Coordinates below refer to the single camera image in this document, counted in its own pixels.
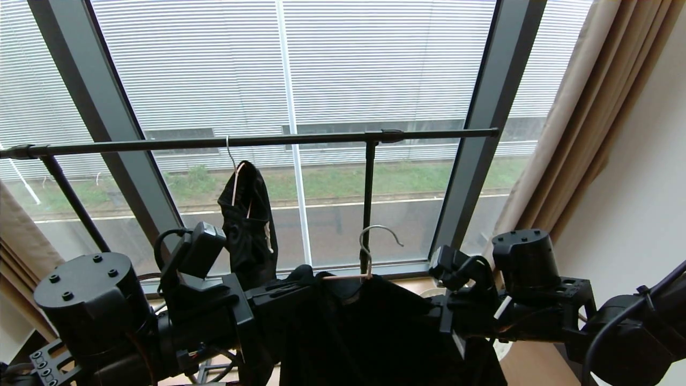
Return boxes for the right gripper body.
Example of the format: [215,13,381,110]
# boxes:
[430,294,564,361]

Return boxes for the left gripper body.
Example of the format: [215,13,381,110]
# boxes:
[160,274,258,372]

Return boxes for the black shorts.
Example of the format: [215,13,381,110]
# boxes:
[218,161,280,291]

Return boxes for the black garment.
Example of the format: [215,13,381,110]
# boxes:
[267,264,508,386]

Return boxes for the pink clothes hanger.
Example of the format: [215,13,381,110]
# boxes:
[323,224,405,282]
[225,136,251,218]

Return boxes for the white laundry basket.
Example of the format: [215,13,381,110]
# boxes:
[420,287,514,363]

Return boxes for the black clothes rack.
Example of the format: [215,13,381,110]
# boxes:
[0,128,500,386]

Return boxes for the beige curtain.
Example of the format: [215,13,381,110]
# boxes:
[0,182,66,341]
[482,0,686,266]

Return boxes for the window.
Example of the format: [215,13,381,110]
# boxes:
[0,0,595,282]

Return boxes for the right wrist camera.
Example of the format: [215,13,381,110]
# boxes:
[429,245,497,294]

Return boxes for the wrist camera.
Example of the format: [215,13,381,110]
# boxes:
[154,221,228,294]
[429,245,497,294]

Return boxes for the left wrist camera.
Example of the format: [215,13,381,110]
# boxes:
[154,221,228,294]

